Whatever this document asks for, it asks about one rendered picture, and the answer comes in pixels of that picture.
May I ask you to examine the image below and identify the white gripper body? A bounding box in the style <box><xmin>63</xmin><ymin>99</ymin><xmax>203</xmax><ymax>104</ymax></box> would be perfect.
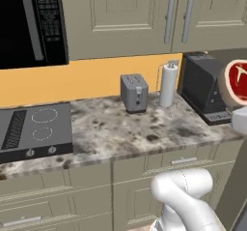
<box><xmin>231</xmin><ymin>106</ymin><xmax>247</xmax><ymax>136</ymax></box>

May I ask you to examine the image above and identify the red raw steak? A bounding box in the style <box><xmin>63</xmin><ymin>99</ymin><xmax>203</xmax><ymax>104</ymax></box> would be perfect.
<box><xmin>223</xmin><ymin>59</ymin><xmax>247</xmax><ymax>108</ymax></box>

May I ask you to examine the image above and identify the black coffee machine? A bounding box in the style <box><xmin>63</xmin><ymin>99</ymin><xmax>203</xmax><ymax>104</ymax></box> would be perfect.
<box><xmin>177</xmin><ymin>51</ymin><xmax>233</xmax><ymax>127</ymax></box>

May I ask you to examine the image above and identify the white paper towel roll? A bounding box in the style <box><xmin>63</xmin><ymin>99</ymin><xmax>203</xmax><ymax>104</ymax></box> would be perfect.
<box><xmin>154</xmin><ymin>59</ymin><xmax>180</xmax><ymax>110</ymax></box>

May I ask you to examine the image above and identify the narrow beige cupboard door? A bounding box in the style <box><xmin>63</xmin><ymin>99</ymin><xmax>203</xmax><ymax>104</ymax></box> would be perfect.
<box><xmin>171</xmin><ymin>0</ymin><xmax>247</xmax><ymax>54</ymax></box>

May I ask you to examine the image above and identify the grey toaster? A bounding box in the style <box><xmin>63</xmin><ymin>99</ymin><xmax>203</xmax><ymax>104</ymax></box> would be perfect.
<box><xmin>120</xmin><ymin>72</ymin><xmax>150</xmax><ymax>115</ymax></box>

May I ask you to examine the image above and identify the beige lower cupboard door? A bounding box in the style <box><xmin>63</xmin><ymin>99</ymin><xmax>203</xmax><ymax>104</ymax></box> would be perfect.
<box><xmin>112</xmin><ymin>172</ymin><xmax>168</xmax><ymax>231</ymax></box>

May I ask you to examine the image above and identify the wide beige cupboard door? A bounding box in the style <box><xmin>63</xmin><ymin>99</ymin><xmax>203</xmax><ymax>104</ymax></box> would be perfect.
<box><xmin>60</xmin><ymin>0</ymin><xmax>180</xmax><ymax>62</ymax></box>

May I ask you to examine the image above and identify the beige wide drawer front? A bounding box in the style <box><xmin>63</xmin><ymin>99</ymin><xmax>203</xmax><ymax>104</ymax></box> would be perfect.
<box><xmin>0</xmin><ymin>194</ymin><xmax>114</xmax><ymax>231</ymax></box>
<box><xmin>0</xmin><ymin>162</ymin><xmax>114</xmax><ymax>206</ymax></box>

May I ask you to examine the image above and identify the black hob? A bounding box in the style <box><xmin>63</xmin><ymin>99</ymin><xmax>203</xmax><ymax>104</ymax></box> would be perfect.
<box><xmin>0</xmin><ymin>101</ymin><xmax>74</xmax><ymax>165</ymax></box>

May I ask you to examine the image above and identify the black microwave oven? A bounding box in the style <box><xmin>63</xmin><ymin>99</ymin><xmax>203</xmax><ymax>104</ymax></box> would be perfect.
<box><xmin>0</xmin><ymin>0</ymin><xmax>70</xmax><ymax>71</ymax></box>

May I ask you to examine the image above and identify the grey drawer handle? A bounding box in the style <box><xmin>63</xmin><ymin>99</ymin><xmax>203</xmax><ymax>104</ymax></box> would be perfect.
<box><xmin>171</xmin><ymin>157</ymin><xmax>199</xmax><ymax>166</ymax></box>
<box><xmin>1</xmin><ymin>216</ymin><xmax>43</xmax><ymax>228</ymax></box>

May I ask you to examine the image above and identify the grey cupboard door handle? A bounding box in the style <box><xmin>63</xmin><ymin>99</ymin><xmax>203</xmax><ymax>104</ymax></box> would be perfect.
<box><xmin>163</xmin><ymin>0</ymin><xmax>178</xmax><ymax>45</ymax></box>
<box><xmin>180</xmin><ymin>0</ymin><xmax>196</xmax><ymax>44</ymax></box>

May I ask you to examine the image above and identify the grey microwave handle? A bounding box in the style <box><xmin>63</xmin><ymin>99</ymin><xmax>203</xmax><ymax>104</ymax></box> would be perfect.
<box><xmin>18</xmin><ymin>0</ymin><xmax>45</xmax><ymax>62</ymax></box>

